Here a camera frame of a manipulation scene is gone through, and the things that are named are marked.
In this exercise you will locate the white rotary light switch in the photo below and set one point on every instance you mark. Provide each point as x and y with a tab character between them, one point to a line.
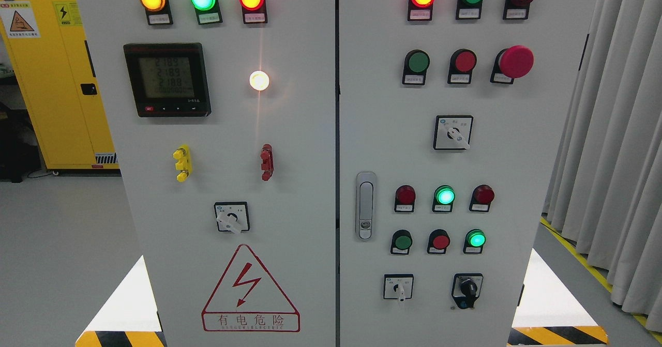
232	217

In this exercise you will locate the amber indicator light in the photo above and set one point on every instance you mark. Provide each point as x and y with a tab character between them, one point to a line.
158	12

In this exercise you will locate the dark red indicator left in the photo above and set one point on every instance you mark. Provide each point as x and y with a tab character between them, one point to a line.
404	201

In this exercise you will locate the dark red indicator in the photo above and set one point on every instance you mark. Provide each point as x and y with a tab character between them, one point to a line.
404	201
481	199

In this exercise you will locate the green push button lower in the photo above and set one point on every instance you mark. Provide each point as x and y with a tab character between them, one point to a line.
401	242

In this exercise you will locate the small clear lamp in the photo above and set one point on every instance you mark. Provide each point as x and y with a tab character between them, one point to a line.
259	80

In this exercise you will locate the green lit indicator middle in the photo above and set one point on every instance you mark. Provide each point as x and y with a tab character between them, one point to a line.
443	199

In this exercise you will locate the green push button upper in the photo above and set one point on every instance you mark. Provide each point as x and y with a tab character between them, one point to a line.
416	63

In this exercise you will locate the grey left cabinet door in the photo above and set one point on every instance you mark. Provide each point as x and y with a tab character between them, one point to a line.
292	215

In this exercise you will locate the grey cabinet door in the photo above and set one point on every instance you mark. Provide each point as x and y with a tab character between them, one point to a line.
387	128
292	215

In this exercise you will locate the red push button lower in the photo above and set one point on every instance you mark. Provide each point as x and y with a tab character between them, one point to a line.
438	242

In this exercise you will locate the red push button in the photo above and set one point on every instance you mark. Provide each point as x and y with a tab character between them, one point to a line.
461	65
438	242

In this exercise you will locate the grey right cabinet door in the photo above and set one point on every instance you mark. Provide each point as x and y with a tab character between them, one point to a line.
387	128

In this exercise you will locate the dark red indicator right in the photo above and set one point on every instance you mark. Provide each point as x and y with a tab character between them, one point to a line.
481	199

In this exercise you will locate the red electric danger sticker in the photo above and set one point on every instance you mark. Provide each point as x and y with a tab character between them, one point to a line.
248	299

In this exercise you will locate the green lit push button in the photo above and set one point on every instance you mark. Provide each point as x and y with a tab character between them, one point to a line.
474	242

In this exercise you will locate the red push button upper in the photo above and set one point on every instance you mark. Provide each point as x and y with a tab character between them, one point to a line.
461	65

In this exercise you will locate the black digital power meter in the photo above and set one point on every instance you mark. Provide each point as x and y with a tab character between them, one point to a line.
168	79

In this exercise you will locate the red indicator light top left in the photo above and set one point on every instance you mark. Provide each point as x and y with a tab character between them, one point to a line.
254	11

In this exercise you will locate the red lit indicator right door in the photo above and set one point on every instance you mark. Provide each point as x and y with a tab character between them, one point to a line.
420	10

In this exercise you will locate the green indicator light top left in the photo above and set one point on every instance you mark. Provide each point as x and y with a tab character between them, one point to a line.
207	11

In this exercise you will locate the red emergency stop button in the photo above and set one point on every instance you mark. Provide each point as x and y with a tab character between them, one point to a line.
512	63

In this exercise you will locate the white platform left hazard stripe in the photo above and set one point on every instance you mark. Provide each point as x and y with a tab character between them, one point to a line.
129	317

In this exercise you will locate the white platform hazard stripe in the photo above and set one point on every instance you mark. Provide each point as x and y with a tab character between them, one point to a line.
129	317
548	314

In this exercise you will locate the white platform right hazard stripe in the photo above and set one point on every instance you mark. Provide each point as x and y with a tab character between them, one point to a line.
548	314

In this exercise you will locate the grey curtain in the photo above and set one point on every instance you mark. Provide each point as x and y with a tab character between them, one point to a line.
605	191

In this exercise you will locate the yellow safety cabinet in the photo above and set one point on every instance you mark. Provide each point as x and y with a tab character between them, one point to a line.
48	49

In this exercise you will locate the silver door handle lock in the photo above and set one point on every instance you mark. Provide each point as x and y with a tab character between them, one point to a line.
364	204

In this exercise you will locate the red terminal post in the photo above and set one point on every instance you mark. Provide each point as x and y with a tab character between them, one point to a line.
267	156

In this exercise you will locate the white selector switch upper right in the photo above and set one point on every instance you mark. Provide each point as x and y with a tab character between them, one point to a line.
452	132

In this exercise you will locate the white selector switch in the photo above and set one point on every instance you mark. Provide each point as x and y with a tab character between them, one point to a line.
452	132
398	287

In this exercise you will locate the white selector switch lower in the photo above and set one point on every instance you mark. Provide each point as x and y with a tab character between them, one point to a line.
398	287

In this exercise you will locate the yellow terminal post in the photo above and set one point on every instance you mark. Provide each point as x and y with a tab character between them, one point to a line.
183	164

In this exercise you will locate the black knob selector switch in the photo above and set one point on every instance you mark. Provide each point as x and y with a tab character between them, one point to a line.
466	289

